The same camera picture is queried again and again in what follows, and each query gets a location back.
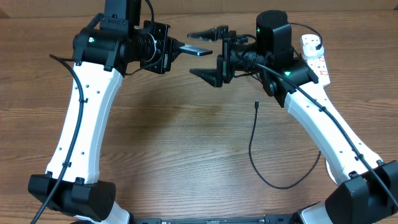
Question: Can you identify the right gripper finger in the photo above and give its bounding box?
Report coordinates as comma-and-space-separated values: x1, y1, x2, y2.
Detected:
189, 68, 223, 86
187, 26, 226, 42

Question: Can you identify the Samsung Galaxy smartphone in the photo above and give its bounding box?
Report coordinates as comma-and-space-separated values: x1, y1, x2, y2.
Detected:
178, 44, 213, 57

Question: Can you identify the black USB charging cable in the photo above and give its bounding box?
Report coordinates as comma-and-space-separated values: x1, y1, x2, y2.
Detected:
248, 22, 323, 190

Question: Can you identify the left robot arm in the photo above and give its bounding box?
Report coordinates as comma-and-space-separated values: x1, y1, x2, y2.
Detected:
28, 1, 170, 223

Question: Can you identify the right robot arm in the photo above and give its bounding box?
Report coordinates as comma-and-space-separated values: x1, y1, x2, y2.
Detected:
190, 10, 397, 223

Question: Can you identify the white charger plug adapter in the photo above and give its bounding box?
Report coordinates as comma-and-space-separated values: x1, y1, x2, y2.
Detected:
302, 44, 325, 60

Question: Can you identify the white power strip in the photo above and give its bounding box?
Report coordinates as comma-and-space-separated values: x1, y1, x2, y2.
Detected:
300, 34, 330, 87

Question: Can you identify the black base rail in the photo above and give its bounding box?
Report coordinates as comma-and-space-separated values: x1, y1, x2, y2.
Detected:
134, 214, 297, 224

